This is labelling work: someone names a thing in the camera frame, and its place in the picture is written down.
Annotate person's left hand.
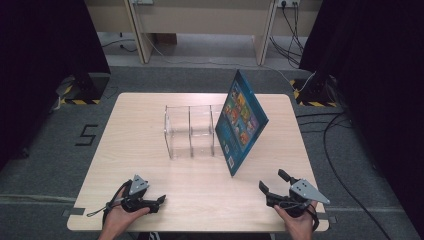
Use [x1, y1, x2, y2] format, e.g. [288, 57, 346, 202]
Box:
[101, 185, 152, 238]

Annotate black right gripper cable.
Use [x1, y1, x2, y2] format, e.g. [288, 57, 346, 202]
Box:
[304, 202, 321, 233]

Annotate person's right hand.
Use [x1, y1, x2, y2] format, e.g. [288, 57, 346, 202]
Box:
[273, 199, 318, 240]

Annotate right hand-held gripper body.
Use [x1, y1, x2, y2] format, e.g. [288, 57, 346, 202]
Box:
[265, 178, 332, 219]

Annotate long black floor cable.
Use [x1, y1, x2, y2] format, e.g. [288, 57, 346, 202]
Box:
[321, 112, 394, 240]

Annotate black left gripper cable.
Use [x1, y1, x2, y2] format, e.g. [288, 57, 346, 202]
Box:
[86, 179, 134, 225]

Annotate white power strip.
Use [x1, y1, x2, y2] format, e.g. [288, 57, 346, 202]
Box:
[276, 0, 302, 9]

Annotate grey tape strip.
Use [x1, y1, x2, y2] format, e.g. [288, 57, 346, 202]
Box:
[61, 206, 86, 218]
[315, 211, 338, 224]

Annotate bundle of black power cables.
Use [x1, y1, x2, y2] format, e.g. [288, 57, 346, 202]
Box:
[268, 3, 307, 70]

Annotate beige wooden desk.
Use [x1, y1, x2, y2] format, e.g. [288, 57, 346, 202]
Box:
[84, 0, 323, 66]

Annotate black stand base striped tape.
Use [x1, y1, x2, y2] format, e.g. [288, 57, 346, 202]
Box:
[54, 71, 111, 106]
[288, 74, 339, 109]

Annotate black tape floor mark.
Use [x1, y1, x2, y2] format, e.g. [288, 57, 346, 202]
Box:
[74, 123, 100, 147]

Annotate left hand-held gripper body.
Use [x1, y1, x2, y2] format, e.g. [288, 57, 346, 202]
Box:
[119, 174, 160, 215]

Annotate blue cartoon picture book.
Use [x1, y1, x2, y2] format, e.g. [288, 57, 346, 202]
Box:
[214, 68, 270, 177]

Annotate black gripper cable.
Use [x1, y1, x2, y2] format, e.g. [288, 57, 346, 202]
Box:
[304, 202, 321, 233]
[86, 179, 134, 225]

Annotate clear acrylic book rack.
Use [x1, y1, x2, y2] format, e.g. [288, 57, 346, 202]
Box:
[162, 103, 235, 161]

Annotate brown box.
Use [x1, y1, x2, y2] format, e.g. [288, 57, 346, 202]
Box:
[154, 32, 178, 46]

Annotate black curtain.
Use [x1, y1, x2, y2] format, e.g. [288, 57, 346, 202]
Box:
[0, 0, 112, 172]
[298, 0, 424, 232]

